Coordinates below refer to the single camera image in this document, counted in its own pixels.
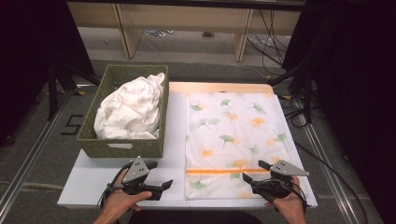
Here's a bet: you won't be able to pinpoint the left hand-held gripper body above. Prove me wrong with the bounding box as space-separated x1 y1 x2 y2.
106 155 163 202

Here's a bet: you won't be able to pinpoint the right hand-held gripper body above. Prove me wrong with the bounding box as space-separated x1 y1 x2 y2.
250 159 310 203

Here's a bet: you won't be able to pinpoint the green woven basket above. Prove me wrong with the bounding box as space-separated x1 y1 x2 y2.
77 63 170 159

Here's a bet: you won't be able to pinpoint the leaf-print mesh laundry bag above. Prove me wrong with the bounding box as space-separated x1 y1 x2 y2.
185 91 302 200

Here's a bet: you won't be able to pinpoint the white cloth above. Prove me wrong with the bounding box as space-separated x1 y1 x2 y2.
93 72 166 140

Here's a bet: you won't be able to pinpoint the person's right hand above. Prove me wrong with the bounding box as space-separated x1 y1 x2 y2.
264 175 308 224

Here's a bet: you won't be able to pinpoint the person's left hand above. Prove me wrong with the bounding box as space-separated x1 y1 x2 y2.
98 168 153 224

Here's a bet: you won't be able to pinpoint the black metal stand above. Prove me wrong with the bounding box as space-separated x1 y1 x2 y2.
46 62 102 121
269 66 315 124

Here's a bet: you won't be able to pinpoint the black curtain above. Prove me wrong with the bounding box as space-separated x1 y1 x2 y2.
281 0 396 224
0 0 96 146

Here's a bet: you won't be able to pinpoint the light wooden shelf unit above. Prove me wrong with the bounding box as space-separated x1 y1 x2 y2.
66 0 306 63

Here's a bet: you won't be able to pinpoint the metal floor rail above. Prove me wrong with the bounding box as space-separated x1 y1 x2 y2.
0 92 75 217
302 124 360 224

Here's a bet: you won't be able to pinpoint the long black floor cable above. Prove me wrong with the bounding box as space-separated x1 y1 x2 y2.
293 141 369 224

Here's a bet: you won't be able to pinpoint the coiled black floor cables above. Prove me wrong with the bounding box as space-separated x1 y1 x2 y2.
279 92 312 129

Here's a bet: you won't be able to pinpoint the bundle of hanging black cables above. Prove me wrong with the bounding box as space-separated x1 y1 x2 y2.
247 8 289 68

